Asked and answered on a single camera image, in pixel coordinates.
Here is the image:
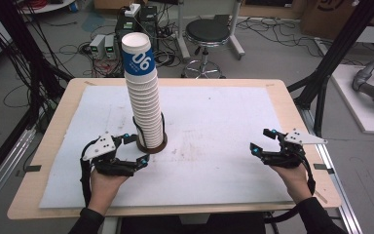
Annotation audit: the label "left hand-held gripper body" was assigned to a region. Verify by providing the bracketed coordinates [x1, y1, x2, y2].
[81, 131, 136, 178]

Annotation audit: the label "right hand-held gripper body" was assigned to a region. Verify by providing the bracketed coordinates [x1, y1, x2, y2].
[277, 127, 328, 170]

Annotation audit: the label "dark brown cup holder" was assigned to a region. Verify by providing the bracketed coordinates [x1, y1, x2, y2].
[131, 111, 169, 155]

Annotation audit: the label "stack of white paper cups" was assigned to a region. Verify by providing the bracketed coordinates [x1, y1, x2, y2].
[125, 69, 166, 150]

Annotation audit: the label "person's right hand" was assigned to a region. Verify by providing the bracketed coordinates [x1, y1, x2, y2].
[268, 161, 314, 205]

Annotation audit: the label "person's left hand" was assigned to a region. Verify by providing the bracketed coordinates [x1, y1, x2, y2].
[90, 168, 130, 203]

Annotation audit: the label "black tape piece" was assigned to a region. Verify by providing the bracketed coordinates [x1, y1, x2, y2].
[23, 164, 43, 174]
[313, 163, 336, 176]

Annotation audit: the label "wooden table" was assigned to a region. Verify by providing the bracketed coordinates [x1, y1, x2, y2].
[7, 77, 343, 221]

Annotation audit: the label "tan tape strip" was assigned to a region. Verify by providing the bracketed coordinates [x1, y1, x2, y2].
[315, 189, 329, 205]

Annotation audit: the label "white floor board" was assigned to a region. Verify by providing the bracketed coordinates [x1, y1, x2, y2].
[330, 63, 374, 137]

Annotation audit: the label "white table mat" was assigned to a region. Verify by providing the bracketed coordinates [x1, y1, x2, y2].
[38, 85, 295, 210]

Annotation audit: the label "grey power supply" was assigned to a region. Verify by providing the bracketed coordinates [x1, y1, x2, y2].
[104, 34, 118, 60]
[89, 33, 107, 59]

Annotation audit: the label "black computer tower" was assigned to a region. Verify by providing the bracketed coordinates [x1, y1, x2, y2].
[114, 5, 160, 52]

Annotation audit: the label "black round stool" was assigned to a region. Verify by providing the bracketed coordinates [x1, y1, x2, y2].
[180, 18, 232, 80]

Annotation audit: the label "cardboard box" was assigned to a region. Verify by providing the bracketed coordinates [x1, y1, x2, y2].
[300, 0, 374, 41]

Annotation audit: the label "white power strip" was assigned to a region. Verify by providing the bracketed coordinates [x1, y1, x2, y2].
[124, 3, 142, 19]

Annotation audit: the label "white round table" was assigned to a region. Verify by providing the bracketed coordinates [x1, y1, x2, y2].
[19, 0, 78, 15]

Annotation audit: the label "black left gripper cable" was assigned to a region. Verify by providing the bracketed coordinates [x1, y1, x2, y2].
[79, 142, 94, 209]

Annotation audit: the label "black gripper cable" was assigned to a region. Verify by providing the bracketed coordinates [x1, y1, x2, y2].
[79, 142, 94, 209]
[264, 152, 318, 225]

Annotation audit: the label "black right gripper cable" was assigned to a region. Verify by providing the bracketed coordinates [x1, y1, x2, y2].
[264, 152, 318, 225]

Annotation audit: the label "aluminium rail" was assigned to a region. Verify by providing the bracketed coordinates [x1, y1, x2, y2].
[0, 127, 37, 217]
[300, 106, 364, 234]

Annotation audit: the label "black metal frame post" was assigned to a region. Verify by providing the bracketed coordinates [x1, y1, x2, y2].
[286, 0, 374, 138]

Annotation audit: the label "black floor cables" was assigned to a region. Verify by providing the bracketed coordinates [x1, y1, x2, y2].
[236, 16, 366, 67]

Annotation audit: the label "black frame with cable bundle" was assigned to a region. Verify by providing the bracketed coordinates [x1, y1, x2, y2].
[0, 0, 74, 131]

